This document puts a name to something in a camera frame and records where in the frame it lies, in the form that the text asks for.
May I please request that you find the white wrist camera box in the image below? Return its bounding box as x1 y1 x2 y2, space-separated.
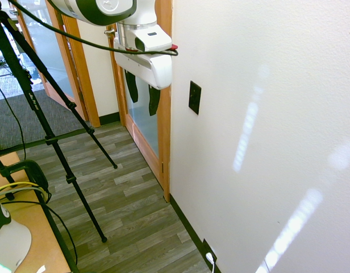
134 26 173 53

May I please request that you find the wooden door frame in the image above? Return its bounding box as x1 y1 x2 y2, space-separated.
45 0 101 128

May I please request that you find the black table clamp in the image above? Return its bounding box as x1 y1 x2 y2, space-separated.
0 159 50 200

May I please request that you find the black light switch plate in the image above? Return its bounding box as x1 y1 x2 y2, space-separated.
188 80 202 115

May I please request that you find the wooden glass door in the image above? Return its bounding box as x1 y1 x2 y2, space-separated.
107 0 173 203

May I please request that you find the white plug with cable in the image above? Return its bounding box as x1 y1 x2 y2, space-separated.
205 252 218 273

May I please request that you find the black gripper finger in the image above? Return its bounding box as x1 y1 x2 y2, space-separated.
147 83 162 117
124 70 139 103

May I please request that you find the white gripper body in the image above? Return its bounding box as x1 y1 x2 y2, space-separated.
113 38 173 91

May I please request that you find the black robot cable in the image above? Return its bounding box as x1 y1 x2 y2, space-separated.
6 0 179 57

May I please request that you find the yellow cable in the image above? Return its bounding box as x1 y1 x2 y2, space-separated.
0 181 48 200

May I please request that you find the black baseboard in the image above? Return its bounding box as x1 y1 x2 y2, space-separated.
169 192 223 273

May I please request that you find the black wall outlet plate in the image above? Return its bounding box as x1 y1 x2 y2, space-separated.
202 238 219 264

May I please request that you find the thin black cable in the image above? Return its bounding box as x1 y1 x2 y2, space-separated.
0 200 78 266

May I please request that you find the black camera tripod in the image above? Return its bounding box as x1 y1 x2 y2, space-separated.
0 0 119 273

